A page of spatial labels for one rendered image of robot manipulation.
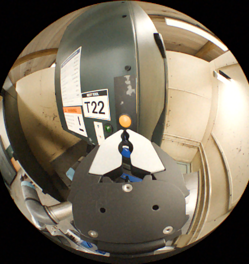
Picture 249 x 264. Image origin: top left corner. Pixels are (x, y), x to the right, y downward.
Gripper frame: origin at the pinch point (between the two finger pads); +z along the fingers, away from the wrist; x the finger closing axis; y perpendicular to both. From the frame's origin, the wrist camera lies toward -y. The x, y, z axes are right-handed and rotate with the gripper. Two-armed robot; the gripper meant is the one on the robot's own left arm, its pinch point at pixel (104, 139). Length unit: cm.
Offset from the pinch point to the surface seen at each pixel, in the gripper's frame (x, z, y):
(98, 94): 20.4, -24.1, -32.0
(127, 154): 27.6, -25.7, -18.6
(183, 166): 94, 65, 79
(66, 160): -89, -8, 58
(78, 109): 10.3, -23.0, -28.4
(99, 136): 18.6, -23.9, -20.7
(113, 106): 24.3, -24.4, -29.3
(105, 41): 23, -24, -46
